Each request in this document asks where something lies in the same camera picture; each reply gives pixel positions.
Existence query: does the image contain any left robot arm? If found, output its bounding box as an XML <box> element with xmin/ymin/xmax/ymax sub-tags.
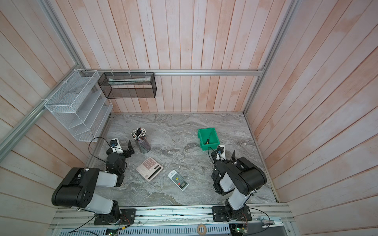
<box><xmin>51</xmin><ymin>138</ymin><xmax>134</xmax><ymax>225</ymax></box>

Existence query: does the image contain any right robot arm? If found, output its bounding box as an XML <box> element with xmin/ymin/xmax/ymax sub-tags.
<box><xmin>210</xmin><ymin>150</ymin><xmax>267</xmax><ymax>221</ymax></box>

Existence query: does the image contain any green plastic bin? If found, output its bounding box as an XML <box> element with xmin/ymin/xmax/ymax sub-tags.
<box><xmin>197</xmin><ymin>128</ymin><xmax>220</xmax><ymax>151</ymax></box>

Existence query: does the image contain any clear cup of pencils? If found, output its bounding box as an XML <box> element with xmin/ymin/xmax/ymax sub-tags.
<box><xmin>131</xmin><ymin>128</ymin><xmax>151</xmax><ymax>153</ymax></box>

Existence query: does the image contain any pink calculator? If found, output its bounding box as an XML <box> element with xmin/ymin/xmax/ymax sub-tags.
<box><xmin>136</xmin><ymin>157</ymin><xmax>163</xmax><ymax>182</ymax></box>

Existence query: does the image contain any white remote control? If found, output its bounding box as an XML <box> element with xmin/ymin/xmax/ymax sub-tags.
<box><xmin>168</xmin><ymin>170</ymin><xmax>189</xmax><ymax>191</ymax></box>

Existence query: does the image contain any roll of tape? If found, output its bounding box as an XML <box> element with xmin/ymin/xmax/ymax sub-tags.
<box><xmin>196</xmin><ymin>224</ymin><xmax>207</xmax><ymax>236</ymax></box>

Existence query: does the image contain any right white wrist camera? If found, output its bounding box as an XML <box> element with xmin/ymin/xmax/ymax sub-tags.
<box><xmin>216</xmin><ymin>145</ymin><xmax>226</xmax><ymax>161</ymax></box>

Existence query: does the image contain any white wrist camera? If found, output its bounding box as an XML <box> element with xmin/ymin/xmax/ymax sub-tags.
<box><xmin>216</xmin><ymin>145</ymin><xmax>226</xmax><ymax>161</ymax></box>
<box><xmin>110</xmin><ymin>138</ymin><xmax>124</xmax><ymax>154</ymax></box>

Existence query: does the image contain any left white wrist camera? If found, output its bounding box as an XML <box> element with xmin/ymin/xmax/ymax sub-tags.
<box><xmin>110</xmin><ymin>138</ymin><xmax>124</xmax><ymax>154</ymax></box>

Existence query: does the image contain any black camera cable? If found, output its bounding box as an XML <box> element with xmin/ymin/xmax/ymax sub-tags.
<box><xmin>88</xmin><ymin>137</ymin><xmax>114</xmax><ymax>164</ymax></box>

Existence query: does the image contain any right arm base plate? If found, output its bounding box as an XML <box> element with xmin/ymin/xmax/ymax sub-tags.
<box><xmin>212</xmin><ymin>206</ymin><xmax>252</xmax><ymax>222</ymax></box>

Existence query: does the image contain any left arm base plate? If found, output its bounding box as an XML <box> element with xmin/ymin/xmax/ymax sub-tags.
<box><xmin>94</xmin><ymin>208</ymin><xmax>136</xmax><ymax>226</ymax></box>

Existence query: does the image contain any white wire mesh shelf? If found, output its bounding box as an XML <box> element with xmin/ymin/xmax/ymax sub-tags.
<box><xmin>45</xmin><ymin>70</ymin><xmax>113</xmax><ymax>142</ymax></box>

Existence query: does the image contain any black mesh wall basket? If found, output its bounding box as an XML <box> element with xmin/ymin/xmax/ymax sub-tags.
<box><xmin>98</xmin><ymin>72</ymin><xmax>157</xmax><ymax>99</ymax></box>

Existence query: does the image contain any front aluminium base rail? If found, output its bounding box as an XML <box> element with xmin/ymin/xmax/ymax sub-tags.
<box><xmin>47</xmin><ymin>204</ymin><xmax>300</xmax><ymax>236</ymax></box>

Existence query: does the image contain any aluminium frame rail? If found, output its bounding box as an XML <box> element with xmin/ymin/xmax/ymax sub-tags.
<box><xmin>1</xmin><ymin>1</ymin><xmax>302</xmax><ymax>161</ymax></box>

